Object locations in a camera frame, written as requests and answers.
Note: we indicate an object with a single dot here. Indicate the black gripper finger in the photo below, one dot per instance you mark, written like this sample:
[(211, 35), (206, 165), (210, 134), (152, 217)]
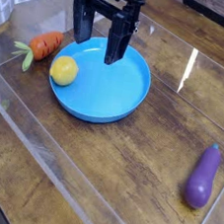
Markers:
[(83, 20), (123, 26)]

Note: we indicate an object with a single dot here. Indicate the yellow toy lemon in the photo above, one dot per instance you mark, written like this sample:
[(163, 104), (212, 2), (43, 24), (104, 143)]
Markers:
[(64, 70)]

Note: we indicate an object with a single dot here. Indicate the blue round tray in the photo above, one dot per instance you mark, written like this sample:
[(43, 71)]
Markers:
[(103, 93)]

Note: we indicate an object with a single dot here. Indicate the orange toy carrot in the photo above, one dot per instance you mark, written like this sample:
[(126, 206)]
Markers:
[(38, 48)]

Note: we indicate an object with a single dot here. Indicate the black bar at back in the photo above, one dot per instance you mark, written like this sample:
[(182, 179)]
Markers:
[(204, 11)]

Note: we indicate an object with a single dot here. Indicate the purple toy eggplant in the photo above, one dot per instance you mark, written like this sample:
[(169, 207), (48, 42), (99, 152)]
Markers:
[(199, 184)]

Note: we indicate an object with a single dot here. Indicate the clear acrylic enclosure wall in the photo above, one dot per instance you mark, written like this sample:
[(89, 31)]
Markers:
[(57, 169)]

